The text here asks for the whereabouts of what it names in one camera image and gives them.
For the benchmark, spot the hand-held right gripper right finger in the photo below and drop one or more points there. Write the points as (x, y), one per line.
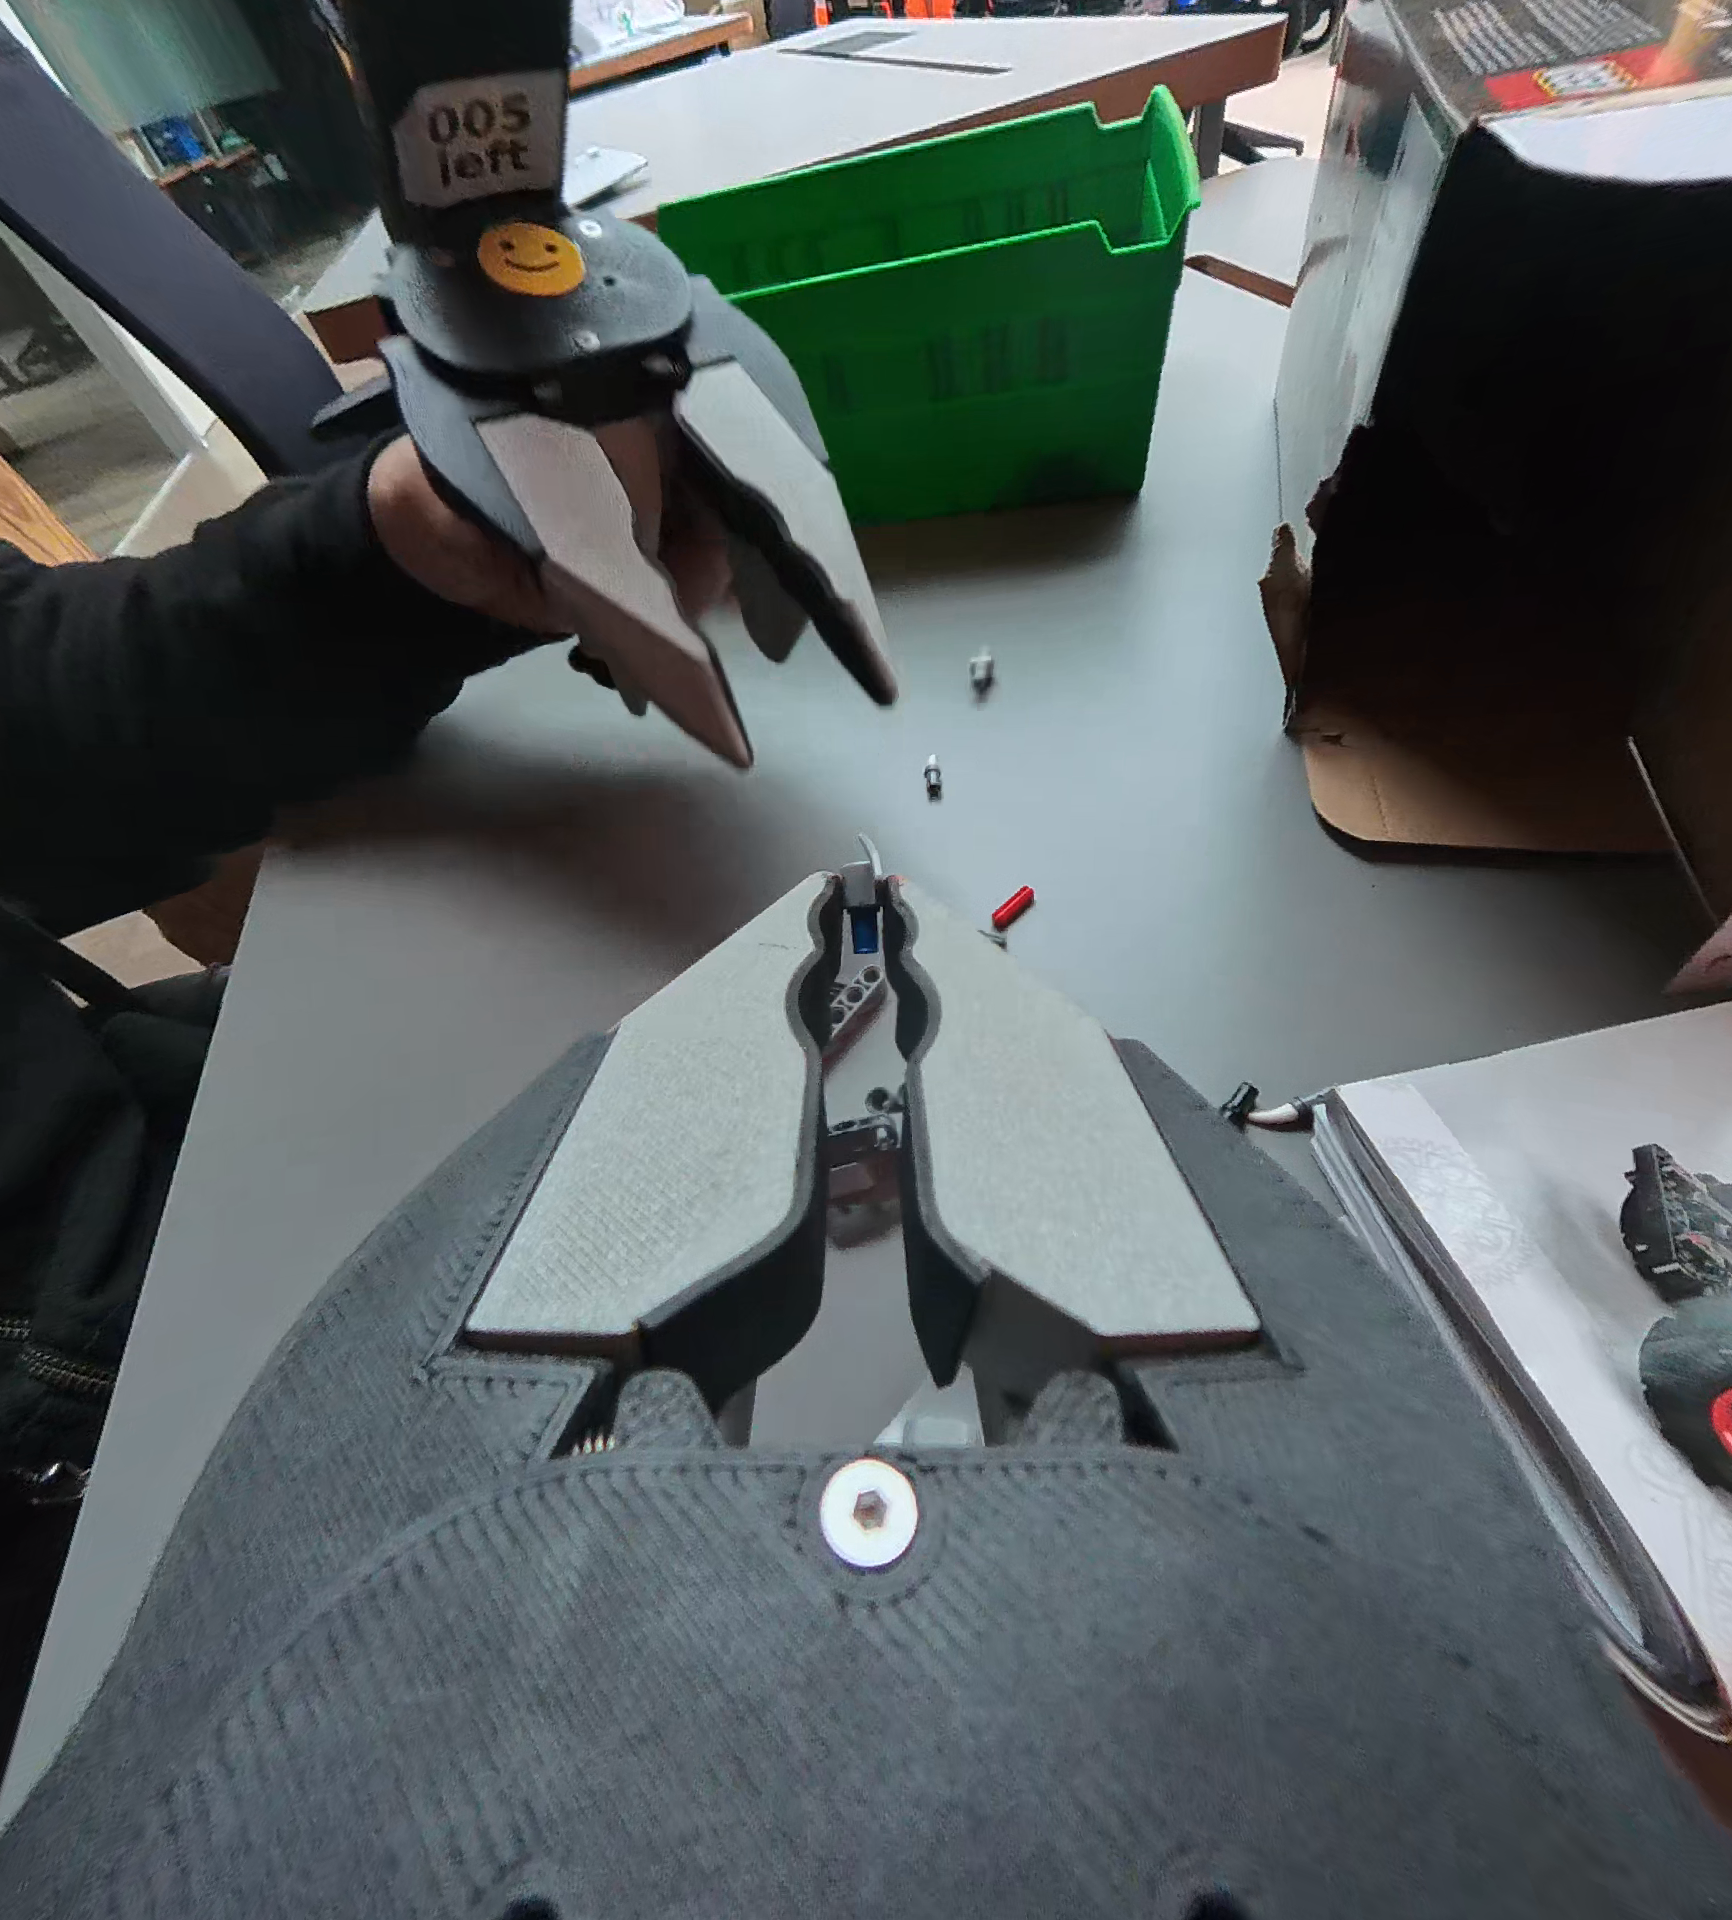
(1076, 1186)

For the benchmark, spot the grey lego assembly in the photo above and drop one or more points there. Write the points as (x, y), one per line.
(859, 998)

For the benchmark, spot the torn cardboard toy box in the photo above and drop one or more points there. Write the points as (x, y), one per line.
(1555, 450)

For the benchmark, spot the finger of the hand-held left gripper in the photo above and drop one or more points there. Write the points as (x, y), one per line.
(596, 555)
(792, 496)

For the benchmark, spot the grey wood-edged table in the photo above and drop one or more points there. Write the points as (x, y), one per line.
(865, 106)

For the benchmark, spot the person's left hand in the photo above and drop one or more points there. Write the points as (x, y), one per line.
(468, 540)

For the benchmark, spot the truck instruction booklet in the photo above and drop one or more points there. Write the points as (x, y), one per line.
(1528, 1200)

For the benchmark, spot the person's left forearm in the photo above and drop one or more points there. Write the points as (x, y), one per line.
(131, 691)

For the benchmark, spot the red lego axle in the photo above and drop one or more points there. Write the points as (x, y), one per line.
(1014, 906)

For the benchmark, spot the green plastic bin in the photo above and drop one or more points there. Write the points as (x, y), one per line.
(957, 362)

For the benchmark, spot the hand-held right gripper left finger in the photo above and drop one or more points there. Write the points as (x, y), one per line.
(655, 1170)

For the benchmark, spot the black lego pin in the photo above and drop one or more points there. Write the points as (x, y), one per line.
(1240, 1104)

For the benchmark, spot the white lego tooth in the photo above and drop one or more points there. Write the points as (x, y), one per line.
(1285, 1114)

